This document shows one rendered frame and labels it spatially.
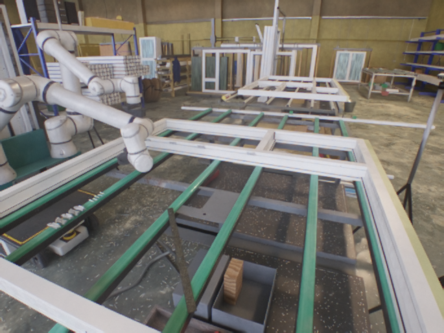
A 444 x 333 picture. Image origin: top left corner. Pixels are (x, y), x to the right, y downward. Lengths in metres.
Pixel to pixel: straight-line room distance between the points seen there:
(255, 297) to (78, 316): 0.62
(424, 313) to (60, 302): 0.79
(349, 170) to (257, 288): 0.70
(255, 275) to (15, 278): 0.76
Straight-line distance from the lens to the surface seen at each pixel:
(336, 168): 1.32
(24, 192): 1.29
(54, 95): 1.44
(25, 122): 2.20
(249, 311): 1.00
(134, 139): 1.15
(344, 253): 1.30
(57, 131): 2.10
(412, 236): 0.93
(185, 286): 0.72
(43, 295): 0.73
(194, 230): 1.36
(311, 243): 0.87
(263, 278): 1.06
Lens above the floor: 1.43
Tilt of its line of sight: 25 degrees down
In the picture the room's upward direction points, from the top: straight up
